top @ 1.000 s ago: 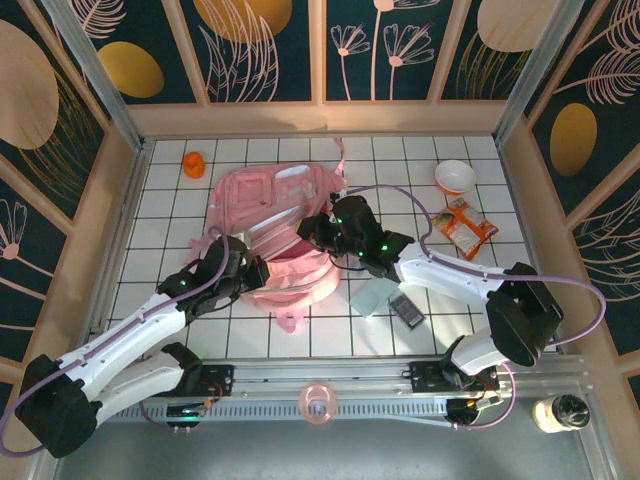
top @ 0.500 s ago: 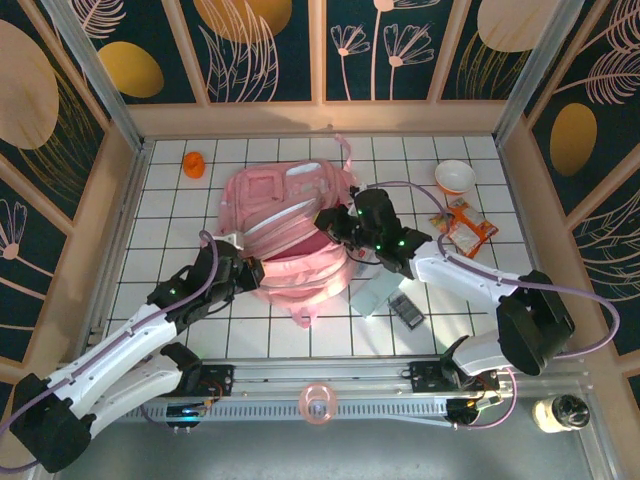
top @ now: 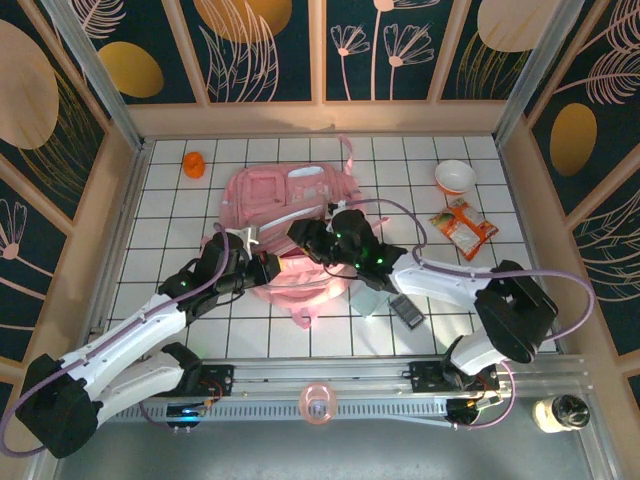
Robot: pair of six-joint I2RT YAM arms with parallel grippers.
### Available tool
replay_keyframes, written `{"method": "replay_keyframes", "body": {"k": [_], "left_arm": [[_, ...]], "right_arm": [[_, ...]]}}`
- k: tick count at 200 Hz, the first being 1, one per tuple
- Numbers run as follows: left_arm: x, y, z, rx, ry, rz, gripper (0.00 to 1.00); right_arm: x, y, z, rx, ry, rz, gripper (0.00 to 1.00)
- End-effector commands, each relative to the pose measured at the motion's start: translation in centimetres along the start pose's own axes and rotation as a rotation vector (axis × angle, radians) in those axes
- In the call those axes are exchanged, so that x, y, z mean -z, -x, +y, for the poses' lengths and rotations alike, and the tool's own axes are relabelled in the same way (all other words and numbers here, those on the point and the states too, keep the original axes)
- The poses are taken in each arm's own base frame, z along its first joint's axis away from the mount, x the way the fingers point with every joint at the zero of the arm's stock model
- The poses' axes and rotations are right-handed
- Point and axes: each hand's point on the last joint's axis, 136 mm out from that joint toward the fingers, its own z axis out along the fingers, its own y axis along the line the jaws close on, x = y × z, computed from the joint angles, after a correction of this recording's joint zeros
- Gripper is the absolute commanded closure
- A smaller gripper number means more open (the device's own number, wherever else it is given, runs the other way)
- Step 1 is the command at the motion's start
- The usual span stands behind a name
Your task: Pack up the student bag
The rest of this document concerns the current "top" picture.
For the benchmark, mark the pink backpack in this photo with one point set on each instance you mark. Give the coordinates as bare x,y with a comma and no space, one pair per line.
260,190

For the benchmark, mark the pale teal pencil pouch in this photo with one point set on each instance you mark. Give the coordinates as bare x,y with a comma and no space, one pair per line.
367,302

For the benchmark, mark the black calculator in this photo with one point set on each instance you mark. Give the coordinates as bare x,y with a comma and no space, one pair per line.
407,311

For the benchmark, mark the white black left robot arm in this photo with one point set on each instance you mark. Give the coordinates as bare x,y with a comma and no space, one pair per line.
125,335

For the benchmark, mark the small orange cup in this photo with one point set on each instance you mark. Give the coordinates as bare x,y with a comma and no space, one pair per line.
193,165

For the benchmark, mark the orange snack packet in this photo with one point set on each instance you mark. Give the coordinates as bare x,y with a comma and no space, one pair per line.
467,227

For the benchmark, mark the white bowl orange rim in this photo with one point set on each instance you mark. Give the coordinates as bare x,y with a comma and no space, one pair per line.
454,176

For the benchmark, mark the pink tape roll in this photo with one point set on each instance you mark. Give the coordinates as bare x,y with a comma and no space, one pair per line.
316,404

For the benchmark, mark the white bottle black cap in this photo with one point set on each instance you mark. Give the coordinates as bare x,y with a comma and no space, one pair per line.
560,414

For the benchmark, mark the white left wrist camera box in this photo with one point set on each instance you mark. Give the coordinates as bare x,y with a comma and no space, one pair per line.
245,234

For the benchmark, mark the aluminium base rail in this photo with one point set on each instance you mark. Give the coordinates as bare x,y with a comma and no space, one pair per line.
325,372

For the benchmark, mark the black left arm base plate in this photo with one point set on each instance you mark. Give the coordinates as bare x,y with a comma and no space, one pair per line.
220,380

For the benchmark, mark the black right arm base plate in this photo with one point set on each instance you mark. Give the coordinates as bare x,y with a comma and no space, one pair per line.
425,375

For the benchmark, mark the aluminium frame post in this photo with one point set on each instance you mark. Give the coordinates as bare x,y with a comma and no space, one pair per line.
100,85
535,65

